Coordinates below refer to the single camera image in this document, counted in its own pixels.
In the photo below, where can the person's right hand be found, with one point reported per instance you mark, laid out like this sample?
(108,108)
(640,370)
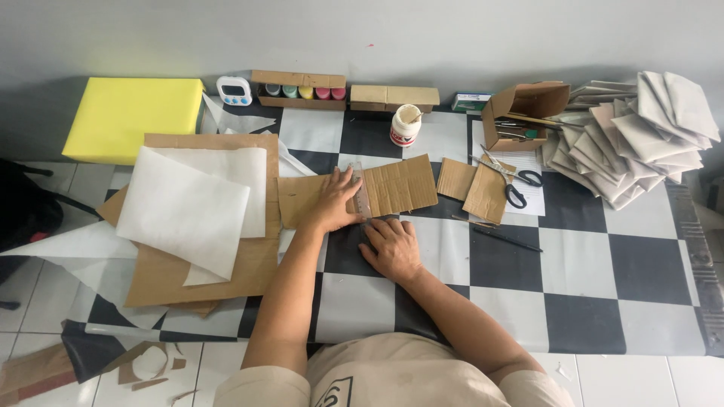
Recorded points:
(397,251)

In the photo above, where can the person's left hand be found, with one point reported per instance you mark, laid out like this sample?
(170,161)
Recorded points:
(332,202)

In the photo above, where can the clear plastic ruler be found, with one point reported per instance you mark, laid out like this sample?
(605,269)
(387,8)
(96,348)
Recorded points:
(363,192)

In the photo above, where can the wide corrugated cardboard piece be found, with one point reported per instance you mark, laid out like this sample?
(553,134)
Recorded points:
(401,186)

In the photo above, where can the small square cardboard piece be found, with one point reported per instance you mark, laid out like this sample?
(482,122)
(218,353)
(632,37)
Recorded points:
(455,180)

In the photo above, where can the white glue jar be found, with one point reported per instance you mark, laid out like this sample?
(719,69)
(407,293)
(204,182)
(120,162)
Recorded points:
(405,129)

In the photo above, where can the large brown cardboard sheet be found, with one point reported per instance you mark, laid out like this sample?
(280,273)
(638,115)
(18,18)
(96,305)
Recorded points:
(249,265)

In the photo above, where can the folded brown cardboard piece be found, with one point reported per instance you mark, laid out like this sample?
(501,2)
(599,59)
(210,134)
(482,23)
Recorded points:
(487,195)

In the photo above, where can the red paint bottle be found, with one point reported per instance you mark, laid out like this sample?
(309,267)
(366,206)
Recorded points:
(338,94)

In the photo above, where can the pink paint bottle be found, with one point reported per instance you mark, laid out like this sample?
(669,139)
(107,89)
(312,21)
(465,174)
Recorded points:
(323,93)

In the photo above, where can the black pen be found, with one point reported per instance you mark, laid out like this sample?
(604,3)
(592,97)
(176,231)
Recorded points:
(508,239)

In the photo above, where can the yellow paint bottle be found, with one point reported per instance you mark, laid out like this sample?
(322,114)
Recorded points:
(306,92)

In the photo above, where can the green paint bottle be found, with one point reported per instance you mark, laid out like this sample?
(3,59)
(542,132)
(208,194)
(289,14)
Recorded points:
(290,91)

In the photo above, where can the person's beige shirt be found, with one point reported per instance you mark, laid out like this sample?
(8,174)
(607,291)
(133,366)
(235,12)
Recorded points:
(396,373)

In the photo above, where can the closed brown cardboard box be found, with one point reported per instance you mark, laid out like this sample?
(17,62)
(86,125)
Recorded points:
(394,97)

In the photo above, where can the white paper scrap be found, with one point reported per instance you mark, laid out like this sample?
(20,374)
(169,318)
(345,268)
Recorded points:
(235,121)

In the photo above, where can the white paint bottle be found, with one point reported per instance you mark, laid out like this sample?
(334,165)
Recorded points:
(273,90)

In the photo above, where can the cardboard paint bottle box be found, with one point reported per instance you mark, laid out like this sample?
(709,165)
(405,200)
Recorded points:
(298,79)

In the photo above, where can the printed white paper sheet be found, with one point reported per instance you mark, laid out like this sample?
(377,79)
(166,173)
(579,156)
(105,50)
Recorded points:
(534,198)

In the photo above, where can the white digital timer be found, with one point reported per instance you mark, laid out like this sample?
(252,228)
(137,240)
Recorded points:
(234,90)

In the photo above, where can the large white paper sheet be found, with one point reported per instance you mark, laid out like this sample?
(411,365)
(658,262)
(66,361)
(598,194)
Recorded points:
(181,212)

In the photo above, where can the blue and white small box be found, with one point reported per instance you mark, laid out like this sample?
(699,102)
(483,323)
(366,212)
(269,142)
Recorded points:
(470,102)

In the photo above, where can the black and white checkered tablecloth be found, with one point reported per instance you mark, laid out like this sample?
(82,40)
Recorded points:
(577,282)

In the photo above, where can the open cardboard tool box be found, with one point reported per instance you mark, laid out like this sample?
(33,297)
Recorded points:
(529,100)

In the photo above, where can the yellow wrapped box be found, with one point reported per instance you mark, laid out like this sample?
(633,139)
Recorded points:
(133,116)

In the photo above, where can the hanging white paper sheet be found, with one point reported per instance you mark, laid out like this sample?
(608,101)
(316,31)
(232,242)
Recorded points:
(73,248)

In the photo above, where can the pile of folded white papers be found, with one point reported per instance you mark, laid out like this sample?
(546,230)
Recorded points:
(639,141)

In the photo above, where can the black bag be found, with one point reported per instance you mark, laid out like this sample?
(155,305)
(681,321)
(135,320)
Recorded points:
(28,209)

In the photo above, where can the cardboard scraps heap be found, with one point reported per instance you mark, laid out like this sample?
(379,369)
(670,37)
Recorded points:
(39,370)

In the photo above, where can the grey ribbed metal rail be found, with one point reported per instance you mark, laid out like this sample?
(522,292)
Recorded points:
(698,248)

